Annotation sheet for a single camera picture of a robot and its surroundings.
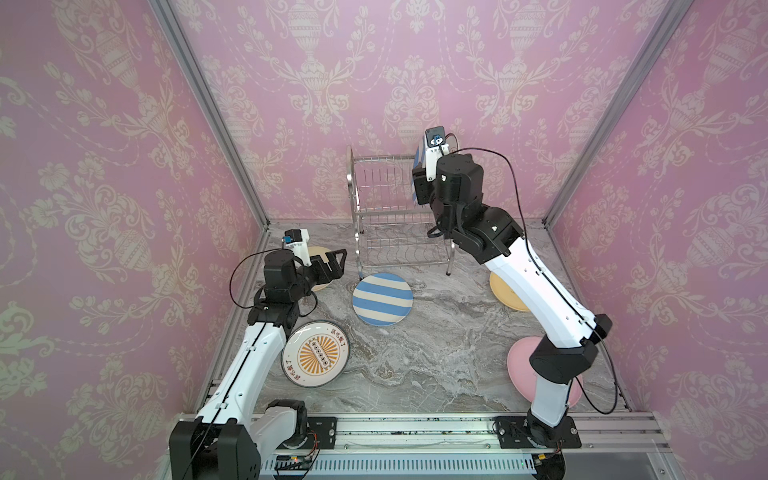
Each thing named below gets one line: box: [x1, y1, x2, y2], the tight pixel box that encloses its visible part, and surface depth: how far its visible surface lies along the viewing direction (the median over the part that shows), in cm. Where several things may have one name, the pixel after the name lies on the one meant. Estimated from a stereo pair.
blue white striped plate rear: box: [352, 273, 414, 327], surface depth 100 cm
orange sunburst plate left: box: [280, 320, 351, 388], surface depth 87 cm
